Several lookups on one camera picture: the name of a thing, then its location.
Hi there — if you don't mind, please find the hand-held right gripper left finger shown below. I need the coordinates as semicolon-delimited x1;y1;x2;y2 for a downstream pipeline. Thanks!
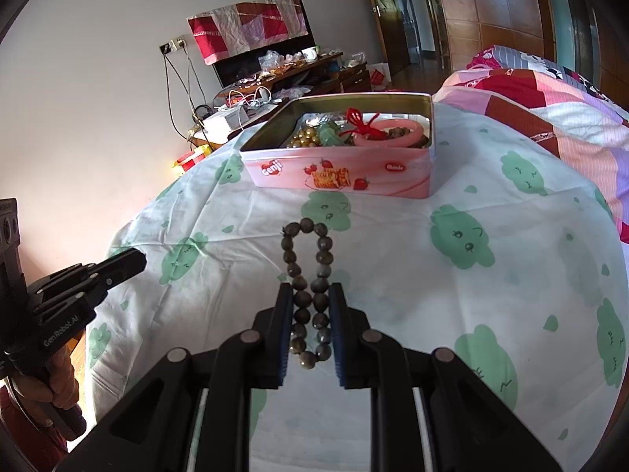
64;282;296;472

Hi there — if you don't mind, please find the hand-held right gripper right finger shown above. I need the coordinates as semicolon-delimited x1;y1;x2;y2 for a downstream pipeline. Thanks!
329;282;563;472

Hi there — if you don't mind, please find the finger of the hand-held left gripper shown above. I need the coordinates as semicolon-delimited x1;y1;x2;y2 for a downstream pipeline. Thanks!
90;248;147;290

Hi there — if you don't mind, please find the dark seed bead bracelet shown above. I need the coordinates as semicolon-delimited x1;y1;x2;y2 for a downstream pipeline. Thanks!
280;218;336;369

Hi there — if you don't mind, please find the pink tin box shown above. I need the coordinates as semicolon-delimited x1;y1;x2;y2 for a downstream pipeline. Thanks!
240;92;436;200

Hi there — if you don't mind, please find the green jade bracelet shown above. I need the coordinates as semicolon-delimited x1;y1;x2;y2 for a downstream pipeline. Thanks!
317;123;355;148

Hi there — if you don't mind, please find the person's left forearm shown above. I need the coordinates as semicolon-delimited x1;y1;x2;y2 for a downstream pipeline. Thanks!
0;384;67;460

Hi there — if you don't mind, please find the person's left hand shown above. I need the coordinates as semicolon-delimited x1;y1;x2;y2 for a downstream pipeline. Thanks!
6;338;82;422

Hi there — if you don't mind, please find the white green printed tablecloth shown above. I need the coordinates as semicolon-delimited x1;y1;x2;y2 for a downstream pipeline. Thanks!
86;92;629;472

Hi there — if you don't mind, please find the white cardboard box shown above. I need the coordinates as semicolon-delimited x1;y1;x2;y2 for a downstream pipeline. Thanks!
202;109;249;136

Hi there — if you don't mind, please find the pink bangle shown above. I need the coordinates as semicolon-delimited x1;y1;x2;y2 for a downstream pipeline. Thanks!
351;118;428;148

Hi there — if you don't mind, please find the red knot tassel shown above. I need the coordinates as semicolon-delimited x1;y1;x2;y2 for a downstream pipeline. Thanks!
345;107;389;141

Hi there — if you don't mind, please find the black television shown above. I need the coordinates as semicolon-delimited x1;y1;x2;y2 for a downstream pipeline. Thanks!
212;32;316;89

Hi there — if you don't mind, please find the wooden television cabinet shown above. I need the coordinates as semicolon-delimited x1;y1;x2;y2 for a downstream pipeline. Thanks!
189;52;373;152

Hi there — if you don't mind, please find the red white patchwork cloth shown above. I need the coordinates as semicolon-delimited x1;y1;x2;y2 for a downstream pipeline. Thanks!
187;0;316;66

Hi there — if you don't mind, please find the red white shopping bag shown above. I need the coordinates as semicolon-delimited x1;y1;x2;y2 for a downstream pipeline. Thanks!
368;62;393;90

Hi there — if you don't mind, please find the patchwork quilt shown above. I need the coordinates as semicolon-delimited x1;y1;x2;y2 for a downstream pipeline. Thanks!
434;45;629;245

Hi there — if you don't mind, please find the brown wooden door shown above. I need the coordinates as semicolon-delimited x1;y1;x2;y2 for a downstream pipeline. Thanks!
361;0;410;78

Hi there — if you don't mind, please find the brown wooden wardrobe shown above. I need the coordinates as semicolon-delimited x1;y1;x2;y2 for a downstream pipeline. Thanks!
358;0;629;109

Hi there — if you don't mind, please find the black cable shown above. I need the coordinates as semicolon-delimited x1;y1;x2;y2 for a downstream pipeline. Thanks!
162;52;195;141

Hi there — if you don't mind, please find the gold bead bracelet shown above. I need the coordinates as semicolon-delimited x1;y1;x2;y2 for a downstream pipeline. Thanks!
286;128;323;149

